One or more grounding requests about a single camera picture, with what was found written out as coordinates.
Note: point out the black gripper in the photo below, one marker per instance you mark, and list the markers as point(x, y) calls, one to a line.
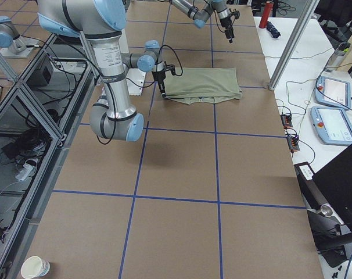
point(158, 77)
point(226, 25)

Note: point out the olive green long-sleeve shirt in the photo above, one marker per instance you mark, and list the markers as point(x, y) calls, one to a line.
point(203, 85)

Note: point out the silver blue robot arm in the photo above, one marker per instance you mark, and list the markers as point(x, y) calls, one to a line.
point(200, 16)
point(101, 23)

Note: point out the folded dark blue umbrella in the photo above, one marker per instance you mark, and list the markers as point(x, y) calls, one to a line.
point(272, 30)

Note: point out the red cylindrical bottle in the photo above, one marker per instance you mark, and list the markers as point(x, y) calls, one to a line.
point(266, 13)

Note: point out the far blue teach pendant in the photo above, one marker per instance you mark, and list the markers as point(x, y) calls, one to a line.
point(333, 92)

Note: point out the blue teach pendant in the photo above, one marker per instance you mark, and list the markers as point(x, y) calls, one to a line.
point(333, 92)
point(332, 125)

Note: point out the near blue teach pendant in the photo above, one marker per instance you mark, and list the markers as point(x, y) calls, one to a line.
point(332, 125)

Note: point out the black laptop computer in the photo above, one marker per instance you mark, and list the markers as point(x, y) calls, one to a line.
point(328, 193)

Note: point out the paper cup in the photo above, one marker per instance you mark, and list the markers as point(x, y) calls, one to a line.
point(34, 267)

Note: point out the aluminium frame post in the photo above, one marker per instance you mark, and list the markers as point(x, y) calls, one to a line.
point(293, 41)

